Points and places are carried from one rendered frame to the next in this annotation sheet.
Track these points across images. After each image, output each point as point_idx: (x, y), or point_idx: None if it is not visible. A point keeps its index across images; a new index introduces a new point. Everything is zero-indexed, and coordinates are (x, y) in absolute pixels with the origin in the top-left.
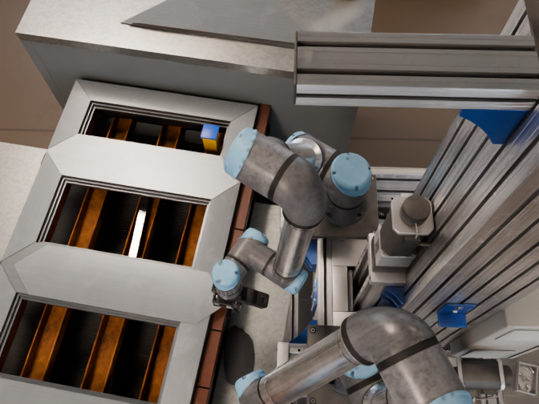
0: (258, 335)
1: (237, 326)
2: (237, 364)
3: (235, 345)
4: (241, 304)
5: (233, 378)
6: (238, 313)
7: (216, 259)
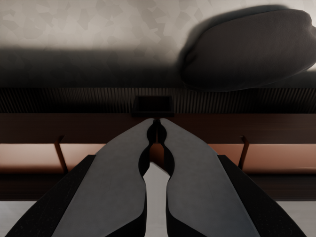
0: (195, 7)
1: (183, 71)
2: (280, 51)
3: (233, 66)
4: (152, 127)
5: (313, 53)
6: (245, 177)
7: (10, 214)
